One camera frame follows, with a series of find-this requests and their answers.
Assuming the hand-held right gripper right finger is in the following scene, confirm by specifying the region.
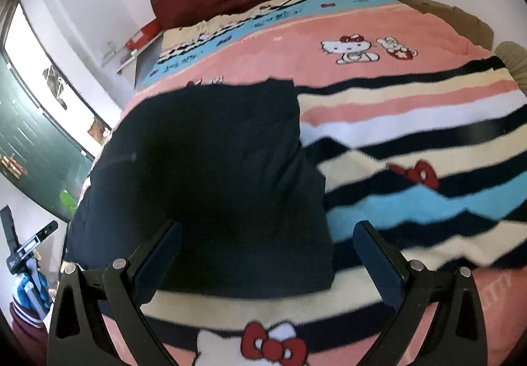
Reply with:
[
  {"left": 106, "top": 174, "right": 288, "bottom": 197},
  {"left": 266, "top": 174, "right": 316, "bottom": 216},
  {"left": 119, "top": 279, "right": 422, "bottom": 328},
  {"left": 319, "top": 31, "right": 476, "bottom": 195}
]
[{"left": 353, "top": 220, "right": 488, "bottom": 366}]

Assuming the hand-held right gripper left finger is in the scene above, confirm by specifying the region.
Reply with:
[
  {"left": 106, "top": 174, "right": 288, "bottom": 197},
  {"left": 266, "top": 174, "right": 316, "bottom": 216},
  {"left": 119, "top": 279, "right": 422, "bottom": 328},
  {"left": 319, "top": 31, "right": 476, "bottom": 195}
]
[{"left": 47, "top": 220, "right": 184, "bottom": 366}]

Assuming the black garment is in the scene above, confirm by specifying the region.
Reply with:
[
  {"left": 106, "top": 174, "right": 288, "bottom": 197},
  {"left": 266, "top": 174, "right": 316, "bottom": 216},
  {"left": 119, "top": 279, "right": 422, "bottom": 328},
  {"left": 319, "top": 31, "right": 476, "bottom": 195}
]
[{"left": 64, "top": 78, "right": 336, "bottom": 301}]

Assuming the blue white striped cloth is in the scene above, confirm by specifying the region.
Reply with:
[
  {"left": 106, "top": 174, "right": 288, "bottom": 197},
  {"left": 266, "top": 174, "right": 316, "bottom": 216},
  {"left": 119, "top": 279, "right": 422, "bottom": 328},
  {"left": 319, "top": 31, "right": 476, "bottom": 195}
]
[{"left": 12, "top": 271, "right": 51, "bottom": 321}]

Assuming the window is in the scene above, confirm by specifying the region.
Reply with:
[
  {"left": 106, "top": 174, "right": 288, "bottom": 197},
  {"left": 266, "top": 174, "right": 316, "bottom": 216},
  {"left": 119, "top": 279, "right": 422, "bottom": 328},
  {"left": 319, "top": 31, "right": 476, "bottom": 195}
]
[{"left": 0, "top": 0, "right": 103, "bottom": 222}]

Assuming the printed striped pink blanket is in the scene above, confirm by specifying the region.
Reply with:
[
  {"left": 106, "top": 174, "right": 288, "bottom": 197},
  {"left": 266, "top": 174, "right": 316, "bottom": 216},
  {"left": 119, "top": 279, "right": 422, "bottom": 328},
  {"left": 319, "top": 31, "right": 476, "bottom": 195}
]
[{"left": 78, "top": 0, "right": 527, "bottom": 366}]

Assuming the red box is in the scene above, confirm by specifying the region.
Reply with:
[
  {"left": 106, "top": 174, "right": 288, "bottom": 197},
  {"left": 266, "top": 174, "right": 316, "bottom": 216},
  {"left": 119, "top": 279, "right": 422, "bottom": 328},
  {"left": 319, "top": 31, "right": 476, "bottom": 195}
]
[{"left": 125, "top": 19, "right": 161, "bottom": 51}]

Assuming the beige fan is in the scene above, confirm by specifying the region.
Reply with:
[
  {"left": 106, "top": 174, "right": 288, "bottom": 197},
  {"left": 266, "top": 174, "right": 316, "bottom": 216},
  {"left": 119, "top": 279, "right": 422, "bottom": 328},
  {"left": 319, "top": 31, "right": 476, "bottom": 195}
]
[{"left": 494, "top": 41, "right": 527, "bottom": 89}]

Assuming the brown cardboard sheet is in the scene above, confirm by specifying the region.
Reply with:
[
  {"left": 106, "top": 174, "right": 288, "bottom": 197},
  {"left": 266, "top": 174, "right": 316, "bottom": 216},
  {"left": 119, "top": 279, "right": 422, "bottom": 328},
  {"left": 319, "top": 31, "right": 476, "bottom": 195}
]
[{"left": 362, "top": 0, "right": 495, "bottom": 50}]

